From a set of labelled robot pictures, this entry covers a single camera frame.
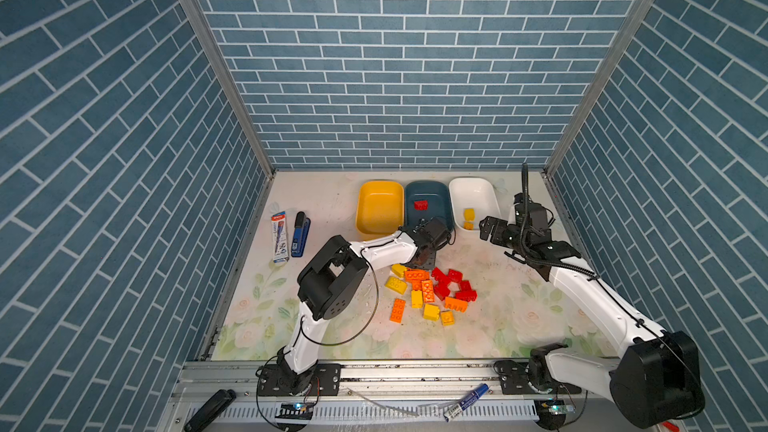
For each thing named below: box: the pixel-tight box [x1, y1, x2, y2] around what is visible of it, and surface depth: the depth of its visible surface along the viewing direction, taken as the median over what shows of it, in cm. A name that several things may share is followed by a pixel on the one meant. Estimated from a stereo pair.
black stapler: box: [184, 389, 237, 432], surface depth 69 cm
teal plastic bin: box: [404, 180, 454, 232], surface depth 111 cm
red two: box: [414, 200, 429, 211], surface depth 110 cm
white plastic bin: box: [449, 177, 501, 231], surface depth 111 cm
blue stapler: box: [291, 211, 311, 258], surface depth 101 cm
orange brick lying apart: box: [389, 299, 407, 324], surface depth 86 cm
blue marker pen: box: [443, 383, 490, 422], surface depth 71 cm
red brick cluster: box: [431, 267, 478, 302], surface depth 91 cm
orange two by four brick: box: [421, 279, 435, 303], surface depth 89 cm
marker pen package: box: [271, 211, 289, 263], surface depth 101 cm
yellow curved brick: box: [384, 276, 407, 295], surface depth 91 cm
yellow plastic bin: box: [356, 180, 404, 239], surface depth 110 cm
